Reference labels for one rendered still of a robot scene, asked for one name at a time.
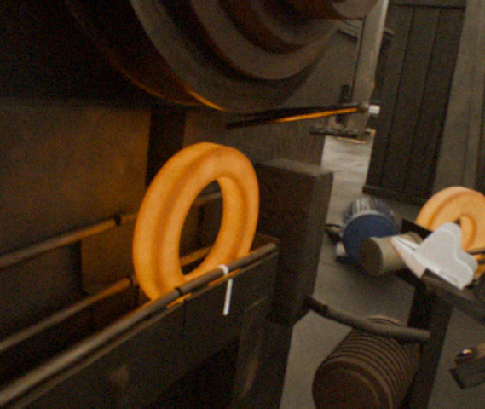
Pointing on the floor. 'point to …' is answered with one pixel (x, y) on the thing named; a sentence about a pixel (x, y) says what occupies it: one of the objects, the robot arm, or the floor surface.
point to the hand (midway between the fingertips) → (398, 250)
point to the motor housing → (366, 371)
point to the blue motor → (363, 227)
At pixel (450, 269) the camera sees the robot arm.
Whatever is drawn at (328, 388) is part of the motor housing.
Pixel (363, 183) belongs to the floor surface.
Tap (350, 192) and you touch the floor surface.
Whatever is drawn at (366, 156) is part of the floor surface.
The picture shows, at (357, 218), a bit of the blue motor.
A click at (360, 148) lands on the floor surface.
